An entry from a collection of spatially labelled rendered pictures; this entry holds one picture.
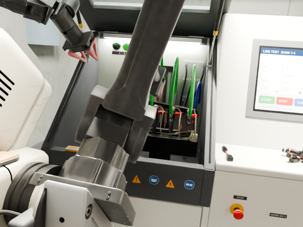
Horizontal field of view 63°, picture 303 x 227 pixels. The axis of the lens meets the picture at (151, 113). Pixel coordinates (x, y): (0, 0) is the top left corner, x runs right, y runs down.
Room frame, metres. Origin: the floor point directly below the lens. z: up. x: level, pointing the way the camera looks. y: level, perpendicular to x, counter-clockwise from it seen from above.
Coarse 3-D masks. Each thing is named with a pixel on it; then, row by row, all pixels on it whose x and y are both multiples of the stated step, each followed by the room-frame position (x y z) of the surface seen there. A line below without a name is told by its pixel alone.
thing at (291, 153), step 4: (284, 148) 0.95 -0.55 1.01; (288, 148) 0.94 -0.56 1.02; (284, 152) 0.95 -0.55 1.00; (288, 152) 0.94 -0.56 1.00; (292, 152) 0.93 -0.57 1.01; (296, 152) 0.92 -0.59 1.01; (300, 152) 0.92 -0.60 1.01; (288, 156) 0.89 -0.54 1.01; (292, 156) 0.88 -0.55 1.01; (296, 156) 0.90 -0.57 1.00; (300, 156) 0.90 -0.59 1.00; (292, 160) 0.89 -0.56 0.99; (296, 160) 0.89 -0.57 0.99; (300, 160) 0.91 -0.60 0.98
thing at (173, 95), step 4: (176, 56) 1.12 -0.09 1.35; (176, 60) 1.07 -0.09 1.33; (176, 64) 1.05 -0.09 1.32; (176, 68) 1.03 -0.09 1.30; (176, 72) 1.22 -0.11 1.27; (172, 76) 1.01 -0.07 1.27; (176, 76) 1.22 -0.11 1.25; (172, 80) 0.99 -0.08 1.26; (176, 80) 1.23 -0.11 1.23; (172, 84) 0.98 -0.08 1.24; (176, 84) 1.23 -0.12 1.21; (172, 88) 0.98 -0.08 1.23; (176, 88) 1.24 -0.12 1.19; (172, 92) 0.97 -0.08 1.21; (172, 96) 0.97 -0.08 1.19; (176, 96) 1.24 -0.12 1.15; (172, 100) 0.97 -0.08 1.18; (172, 104) 0.97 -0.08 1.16; (172, 108) 0.98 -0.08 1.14; (172, 112) 1.00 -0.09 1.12; (172, 116) 1.03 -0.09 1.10; (172, 120) 1.07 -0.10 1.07
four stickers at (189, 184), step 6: (132, 174) 0.88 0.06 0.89; (138, 174) 0.88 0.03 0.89; (132, 180) 0.88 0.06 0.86; (138, 180) 0.88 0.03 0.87; (150, 180) 0.87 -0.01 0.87; (156, 180) 0.87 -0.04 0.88; (168, 180) 0.86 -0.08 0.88; (174, 180) 0.86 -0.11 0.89; (186, 180) 0.85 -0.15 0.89; (168, 186) 0.86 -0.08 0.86; (174, 186) 0.86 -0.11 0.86; (186, 186) 0.85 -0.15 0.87; (192, 186) 0.85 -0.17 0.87
